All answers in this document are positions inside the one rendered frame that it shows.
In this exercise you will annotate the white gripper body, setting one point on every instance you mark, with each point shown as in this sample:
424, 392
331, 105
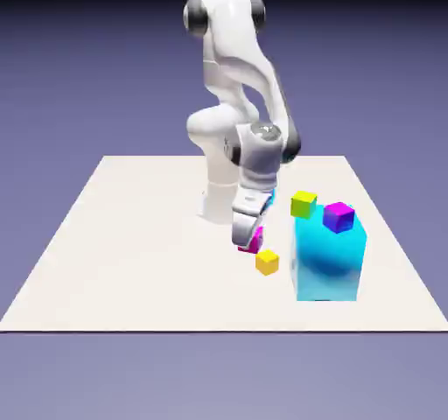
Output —
249, 205

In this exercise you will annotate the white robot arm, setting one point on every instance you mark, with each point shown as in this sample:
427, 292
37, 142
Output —
231, 66

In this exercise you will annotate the small magenta cube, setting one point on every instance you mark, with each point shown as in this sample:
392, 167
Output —
256, 242

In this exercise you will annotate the small lime green cube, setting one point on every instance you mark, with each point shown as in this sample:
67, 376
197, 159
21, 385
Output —
303, 204

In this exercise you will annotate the small yellow cube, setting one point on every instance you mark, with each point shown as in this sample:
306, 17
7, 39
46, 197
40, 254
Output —
267, 261

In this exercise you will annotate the small purple cube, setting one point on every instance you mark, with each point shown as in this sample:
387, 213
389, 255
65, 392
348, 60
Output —
338, 217

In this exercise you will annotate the large cyan box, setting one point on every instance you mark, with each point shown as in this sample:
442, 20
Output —
329, 262

